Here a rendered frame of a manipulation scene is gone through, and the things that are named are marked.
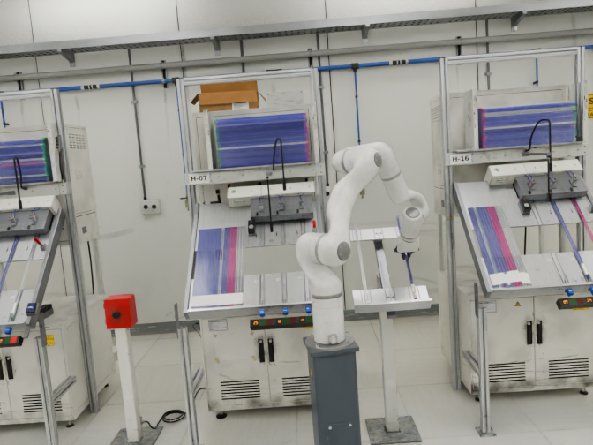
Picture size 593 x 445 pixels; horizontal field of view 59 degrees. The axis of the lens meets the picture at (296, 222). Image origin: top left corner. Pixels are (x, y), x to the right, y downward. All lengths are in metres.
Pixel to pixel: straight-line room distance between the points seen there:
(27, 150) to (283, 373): 1.87
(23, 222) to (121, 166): 1.62
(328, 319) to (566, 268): 1.34
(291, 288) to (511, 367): 1.31
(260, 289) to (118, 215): 2.33
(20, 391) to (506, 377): 2.68
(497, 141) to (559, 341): 1.13
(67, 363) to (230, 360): 0.90
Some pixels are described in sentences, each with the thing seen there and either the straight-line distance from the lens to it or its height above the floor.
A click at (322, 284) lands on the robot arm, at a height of 0.94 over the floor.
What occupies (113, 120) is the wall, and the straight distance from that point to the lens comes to 4.69.
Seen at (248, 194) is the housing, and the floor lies 1.24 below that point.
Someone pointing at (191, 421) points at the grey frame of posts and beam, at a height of 0.16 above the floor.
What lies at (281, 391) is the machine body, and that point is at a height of 0.15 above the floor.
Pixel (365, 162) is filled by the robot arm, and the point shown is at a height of 1.37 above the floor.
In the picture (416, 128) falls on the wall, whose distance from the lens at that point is 4.50.
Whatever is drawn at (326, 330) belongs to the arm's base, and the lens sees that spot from 2.00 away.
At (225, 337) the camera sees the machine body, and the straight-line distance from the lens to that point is 2.94.
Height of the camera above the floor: 1.40
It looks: 7 degrees down
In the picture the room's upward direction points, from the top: 4 degrees counter-clockwise
